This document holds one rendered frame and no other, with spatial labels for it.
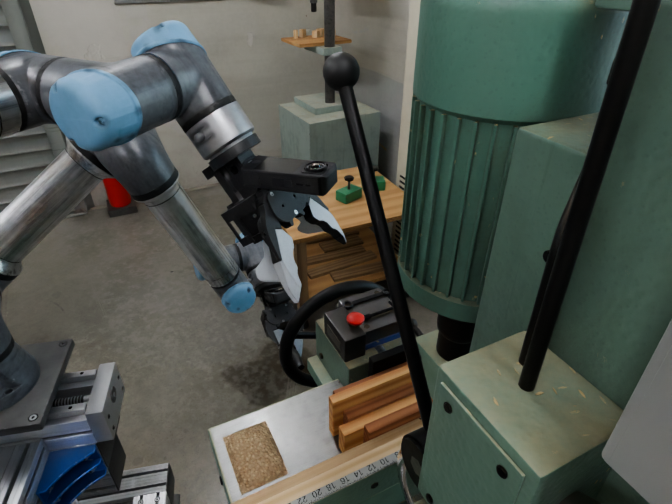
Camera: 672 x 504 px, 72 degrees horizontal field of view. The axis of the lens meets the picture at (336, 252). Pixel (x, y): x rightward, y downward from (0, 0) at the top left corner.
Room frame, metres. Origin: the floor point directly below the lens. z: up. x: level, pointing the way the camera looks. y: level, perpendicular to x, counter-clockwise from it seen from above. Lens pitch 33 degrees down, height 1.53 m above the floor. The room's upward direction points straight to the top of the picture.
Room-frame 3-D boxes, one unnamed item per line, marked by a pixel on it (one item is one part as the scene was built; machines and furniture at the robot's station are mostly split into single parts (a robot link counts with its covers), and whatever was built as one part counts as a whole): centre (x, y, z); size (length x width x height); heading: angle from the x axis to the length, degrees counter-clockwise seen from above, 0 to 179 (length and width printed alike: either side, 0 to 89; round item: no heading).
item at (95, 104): (0.50, 0.24, 1.40); 0.11 x 0.11 x 0.08; 63
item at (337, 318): (0.62, -0.05, 0.99); 0.13 x 0.11 x 0.06; 116
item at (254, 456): (0.41, 0.12, 0.91); 0.10 x 0.07 x 0.02; 26
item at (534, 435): (0.20, -0.12, 1.23); 0.09 x 0.08 x 0.15; 26
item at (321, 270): (2.01, 0.00, 0.32); 0.66 x 0.57 x 0.64; 114
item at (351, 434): (0.47, -0.11, 0.92); 0.23 x 0.02 x 0.05; 116
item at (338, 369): (0.62, -0.05, 0.92); 0.15 x 0.13 x 0.09; 116
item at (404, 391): (0.48, -0.10, 0.93); 0.18 x 0.02 x 0.05; 116
